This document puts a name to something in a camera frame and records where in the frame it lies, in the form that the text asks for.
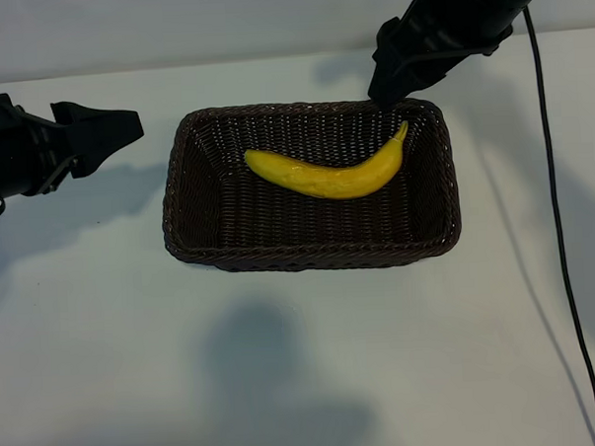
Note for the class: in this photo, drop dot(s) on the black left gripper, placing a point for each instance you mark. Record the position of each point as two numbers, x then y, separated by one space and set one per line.
17 146

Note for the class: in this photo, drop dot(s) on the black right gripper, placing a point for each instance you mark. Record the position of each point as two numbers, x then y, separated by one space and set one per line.
456 18

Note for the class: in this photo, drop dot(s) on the dark brown wicker basket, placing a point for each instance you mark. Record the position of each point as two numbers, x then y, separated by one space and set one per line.
302 223

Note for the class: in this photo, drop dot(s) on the yellow banana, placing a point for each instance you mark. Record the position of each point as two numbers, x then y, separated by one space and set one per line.
325 179

